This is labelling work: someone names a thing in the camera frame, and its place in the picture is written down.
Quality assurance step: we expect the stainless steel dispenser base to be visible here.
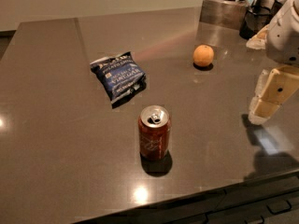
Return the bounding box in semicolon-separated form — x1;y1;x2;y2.
199;0;246;30

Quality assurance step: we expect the black mesh cup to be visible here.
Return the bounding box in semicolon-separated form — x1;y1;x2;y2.
239;6;271;39

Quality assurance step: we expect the red coke can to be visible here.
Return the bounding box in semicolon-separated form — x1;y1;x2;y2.
138;105;171;161

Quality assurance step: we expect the orange fruit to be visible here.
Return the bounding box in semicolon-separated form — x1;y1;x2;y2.
192;45;214;67

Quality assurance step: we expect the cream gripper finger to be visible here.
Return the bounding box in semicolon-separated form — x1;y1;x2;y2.
255;69;269;97
249;65;299;125

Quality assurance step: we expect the blue chip bag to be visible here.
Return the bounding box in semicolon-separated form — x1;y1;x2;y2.
90;51;147;107

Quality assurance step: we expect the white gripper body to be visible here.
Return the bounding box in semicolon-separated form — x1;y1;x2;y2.
265;0;299;64

